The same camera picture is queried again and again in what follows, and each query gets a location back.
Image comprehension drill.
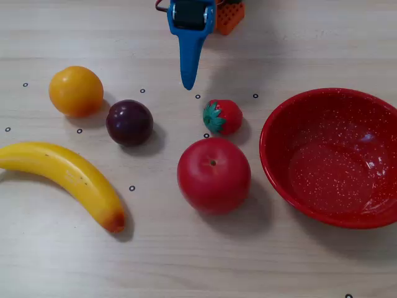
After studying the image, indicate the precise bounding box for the dark purple toy plum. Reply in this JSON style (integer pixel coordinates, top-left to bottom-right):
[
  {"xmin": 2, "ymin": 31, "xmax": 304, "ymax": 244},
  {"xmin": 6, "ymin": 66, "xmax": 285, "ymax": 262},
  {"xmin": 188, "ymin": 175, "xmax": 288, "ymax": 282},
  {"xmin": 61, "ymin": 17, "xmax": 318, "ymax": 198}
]
[{"xmin": 105, "ymin": 99, "xmax": 154, "ymax": 147}]

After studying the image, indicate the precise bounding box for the blue gripper black motor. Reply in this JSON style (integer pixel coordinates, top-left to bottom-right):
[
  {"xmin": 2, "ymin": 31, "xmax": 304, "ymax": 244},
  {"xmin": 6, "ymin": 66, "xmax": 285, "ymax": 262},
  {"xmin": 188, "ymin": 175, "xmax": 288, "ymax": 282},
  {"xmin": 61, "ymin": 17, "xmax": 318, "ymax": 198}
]
[{"xmin": 167, "ymin": 0, "xmax": 216, "ymax": 91}]

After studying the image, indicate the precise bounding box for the red toy strawberry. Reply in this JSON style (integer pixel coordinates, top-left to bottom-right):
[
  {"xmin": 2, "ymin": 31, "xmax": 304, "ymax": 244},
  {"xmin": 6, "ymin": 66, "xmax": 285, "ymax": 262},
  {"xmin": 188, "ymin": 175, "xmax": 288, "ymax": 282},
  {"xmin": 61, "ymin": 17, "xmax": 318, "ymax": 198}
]
[{"xmin": 202, "ymin": 99, "xmax": 244, "ymax": 136}]

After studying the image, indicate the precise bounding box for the yellow toy banana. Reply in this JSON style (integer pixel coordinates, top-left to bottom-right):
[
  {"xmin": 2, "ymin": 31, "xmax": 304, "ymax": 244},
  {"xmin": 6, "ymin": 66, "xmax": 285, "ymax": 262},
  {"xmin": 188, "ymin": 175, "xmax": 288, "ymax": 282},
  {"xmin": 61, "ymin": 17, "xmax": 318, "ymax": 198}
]
[{"xmin": 0, "ymin": 142, "xmax": 126, "ymax": 234}]

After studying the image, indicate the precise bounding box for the red speckled bowl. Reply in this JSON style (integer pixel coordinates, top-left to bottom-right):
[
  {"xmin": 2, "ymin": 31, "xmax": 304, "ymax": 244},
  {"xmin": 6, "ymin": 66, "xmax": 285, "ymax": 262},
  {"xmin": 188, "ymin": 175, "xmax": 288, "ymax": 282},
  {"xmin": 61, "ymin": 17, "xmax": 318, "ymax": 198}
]
[{"xmin": 259, "ymin": 88, "xmax": 397, "ymax": 230}]

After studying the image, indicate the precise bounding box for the orange toy fruit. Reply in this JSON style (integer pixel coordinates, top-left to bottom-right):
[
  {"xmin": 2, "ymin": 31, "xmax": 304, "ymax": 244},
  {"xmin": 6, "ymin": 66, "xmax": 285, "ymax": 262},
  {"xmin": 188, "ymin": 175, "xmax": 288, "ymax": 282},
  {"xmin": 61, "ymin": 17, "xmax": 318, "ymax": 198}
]
[{"xmin": 48, "ymin": 65, "xmax": 105, "ymax": 118}]

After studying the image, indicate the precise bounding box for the red cable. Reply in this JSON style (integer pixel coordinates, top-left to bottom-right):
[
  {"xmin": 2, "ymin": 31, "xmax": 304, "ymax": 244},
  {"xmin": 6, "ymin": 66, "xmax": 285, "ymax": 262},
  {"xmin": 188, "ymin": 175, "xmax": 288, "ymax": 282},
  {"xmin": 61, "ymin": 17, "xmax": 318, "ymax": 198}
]
[{"xmin": 154, "ymin": 0, "xmax": 171, "ymax": 14}]

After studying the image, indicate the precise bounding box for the red toy apple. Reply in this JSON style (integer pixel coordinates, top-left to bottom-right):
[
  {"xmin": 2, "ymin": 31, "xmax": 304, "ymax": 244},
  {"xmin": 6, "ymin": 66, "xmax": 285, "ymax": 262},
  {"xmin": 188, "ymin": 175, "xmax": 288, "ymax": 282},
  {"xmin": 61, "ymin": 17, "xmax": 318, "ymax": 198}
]
[{"xmin": 176, "ymin": 137, "xmax": 252, "ymax": 216}]

